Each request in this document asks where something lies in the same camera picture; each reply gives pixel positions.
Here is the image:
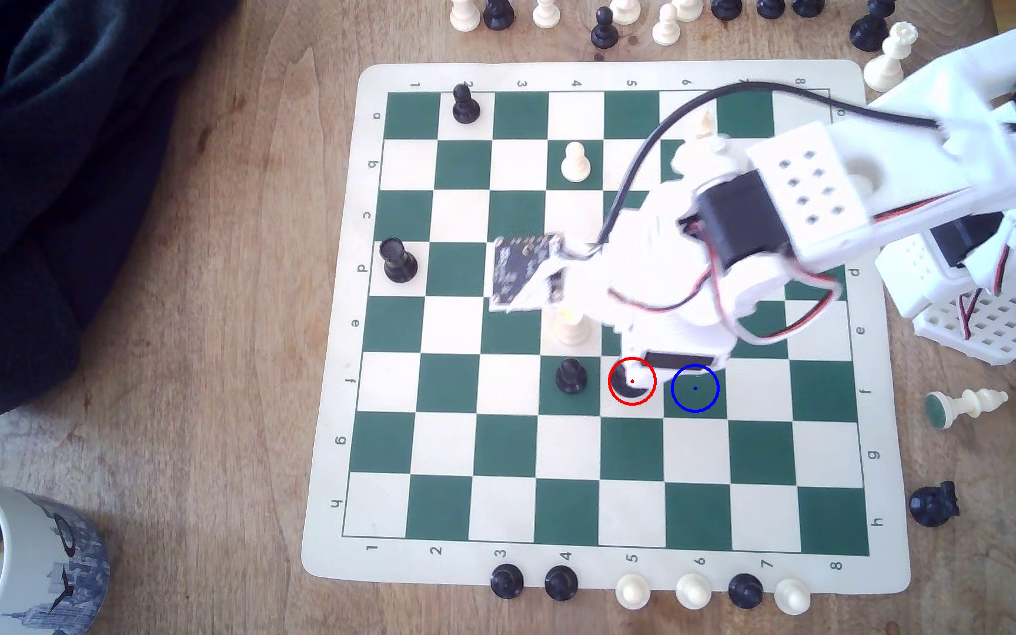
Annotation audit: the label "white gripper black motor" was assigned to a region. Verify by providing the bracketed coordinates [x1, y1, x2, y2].
[561, 136, 843, 372]

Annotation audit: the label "large black chess piece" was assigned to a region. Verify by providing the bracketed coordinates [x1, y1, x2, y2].
[612, 360, 654, 398]
[849, 0, 897, 52]

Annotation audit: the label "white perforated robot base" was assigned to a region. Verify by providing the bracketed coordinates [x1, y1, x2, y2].
[877, 233, 1016, 367]

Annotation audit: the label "green and white chess mat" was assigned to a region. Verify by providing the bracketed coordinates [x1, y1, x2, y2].
[300, 60, 912, 596]

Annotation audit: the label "white piece green felt base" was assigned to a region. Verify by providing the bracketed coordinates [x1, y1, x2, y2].
[924, 388, 1010, 432]

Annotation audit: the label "white rook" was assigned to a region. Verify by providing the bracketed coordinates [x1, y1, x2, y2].
[554, 307, 592, 346]

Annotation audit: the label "black rook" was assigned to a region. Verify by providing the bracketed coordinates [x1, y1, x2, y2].
[380, 237, 419, 284]

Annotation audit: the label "black knight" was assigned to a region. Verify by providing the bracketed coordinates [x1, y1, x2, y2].
[908, 480, 961, 529]

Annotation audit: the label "white queen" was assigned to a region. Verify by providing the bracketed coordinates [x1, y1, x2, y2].
[863, 21, 920, 93]

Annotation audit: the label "dark blue cloth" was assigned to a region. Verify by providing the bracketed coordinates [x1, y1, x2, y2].
[0, 0, 240, 423]

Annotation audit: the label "skyline print mug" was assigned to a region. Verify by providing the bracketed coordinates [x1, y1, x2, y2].
[0, 473, 112, 635]

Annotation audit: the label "bare camera circuit board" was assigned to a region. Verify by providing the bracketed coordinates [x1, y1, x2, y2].
[489, 232, 566, 314]

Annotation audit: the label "red servo wires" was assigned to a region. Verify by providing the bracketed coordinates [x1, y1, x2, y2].
[956, 286, 985, 340]

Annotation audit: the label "black camera cable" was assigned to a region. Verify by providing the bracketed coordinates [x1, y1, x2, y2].
[596, 81, 945, 252]

